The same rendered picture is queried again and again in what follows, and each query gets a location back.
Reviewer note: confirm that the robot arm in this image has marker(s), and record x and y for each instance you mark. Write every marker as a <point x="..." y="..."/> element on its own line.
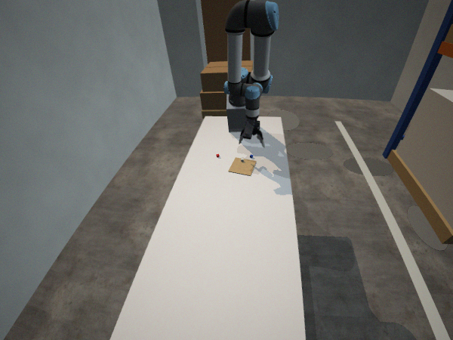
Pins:
<point x="263" y="19"/>

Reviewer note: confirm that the tan square mat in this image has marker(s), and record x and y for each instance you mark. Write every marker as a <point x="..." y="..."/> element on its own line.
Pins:
<point x="243" y="168"/>

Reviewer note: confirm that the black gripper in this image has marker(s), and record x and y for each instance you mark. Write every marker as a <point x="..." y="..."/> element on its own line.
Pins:
<point x="256" y="131"/>

